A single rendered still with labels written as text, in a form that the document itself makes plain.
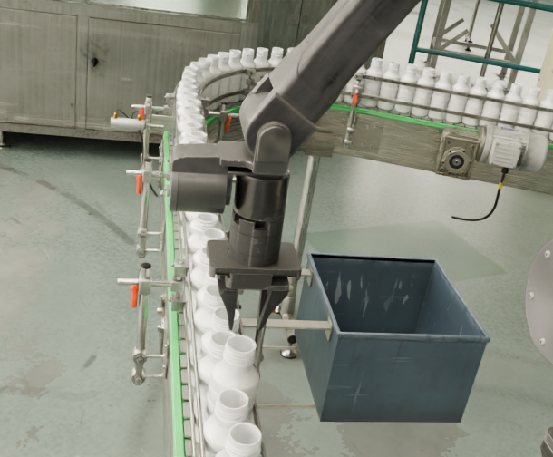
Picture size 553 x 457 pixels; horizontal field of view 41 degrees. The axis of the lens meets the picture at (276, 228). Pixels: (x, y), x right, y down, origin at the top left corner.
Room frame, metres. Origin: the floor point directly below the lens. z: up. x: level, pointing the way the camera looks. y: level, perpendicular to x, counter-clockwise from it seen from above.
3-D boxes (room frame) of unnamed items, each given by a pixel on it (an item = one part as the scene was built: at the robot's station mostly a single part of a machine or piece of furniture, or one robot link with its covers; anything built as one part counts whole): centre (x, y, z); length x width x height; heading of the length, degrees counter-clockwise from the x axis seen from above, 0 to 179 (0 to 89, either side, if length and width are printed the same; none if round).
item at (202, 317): (0.89, 0.07, 1.08); 0.06 x 0.06 x 0.17
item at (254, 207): (0.72, 0.03, 1.41); 0.07 x 0.06 x 0.07; 102
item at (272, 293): (0.72, 0.02, 1.27); 0.07 x 0.07 x 0.09; 13
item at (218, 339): (0.78, 0.04, 1.08); 0.06 x 0.06 x 0.17
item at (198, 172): (0.71, 0.06, 1.44); 0.12 x 0.09 x 0.12; 102
